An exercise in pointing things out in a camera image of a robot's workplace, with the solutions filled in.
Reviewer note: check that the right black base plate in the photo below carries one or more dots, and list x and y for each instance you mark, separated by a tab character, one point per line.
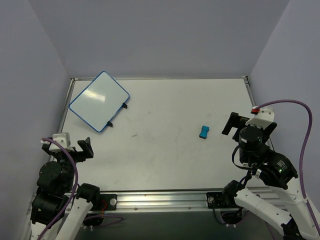
219	200

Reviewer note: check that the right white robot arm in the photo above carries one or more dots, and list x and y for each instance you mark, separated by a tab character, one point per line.
300	220

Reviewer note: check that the blue whiteboard eraser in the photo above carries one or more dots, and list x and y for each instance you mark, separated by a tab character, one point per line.
204	132

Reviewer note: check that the aluminium front rail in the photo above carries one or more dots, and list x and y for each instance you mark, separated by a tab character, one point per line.
164	201

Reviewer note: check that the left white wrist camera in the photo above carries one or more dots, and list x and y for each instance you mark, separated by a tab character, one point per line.
62	139

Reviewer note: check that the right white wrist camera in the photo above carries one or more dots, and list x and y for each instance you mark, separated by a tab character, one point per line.
263	117

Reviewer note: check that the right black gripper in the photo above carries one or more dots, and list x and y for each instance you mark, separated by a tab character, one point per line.
241	122

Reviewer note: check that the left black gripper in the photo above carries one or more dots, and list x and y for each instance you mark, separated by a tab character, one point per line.
75	153

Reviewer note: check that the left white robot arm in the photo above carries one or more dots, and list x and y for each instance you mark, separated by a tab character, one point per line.
61	204

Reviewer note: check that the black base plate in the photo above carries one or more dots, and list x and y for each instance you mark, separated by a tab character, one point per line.
105	202
219	200

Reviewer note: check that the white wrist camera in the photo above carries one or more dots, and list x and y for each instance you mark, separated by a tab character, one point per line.
263	117
62	139

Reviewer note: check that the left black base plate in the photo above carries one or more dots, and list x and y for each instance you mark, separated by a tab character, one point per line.
105	202

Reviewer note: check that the black wire whiteboard stand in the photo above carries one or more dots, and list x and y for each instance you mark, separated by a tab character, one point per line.
123	106

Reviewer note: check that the blue framed small whiteboard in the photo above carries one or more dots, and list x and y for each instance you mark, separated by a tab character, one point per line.
99	101

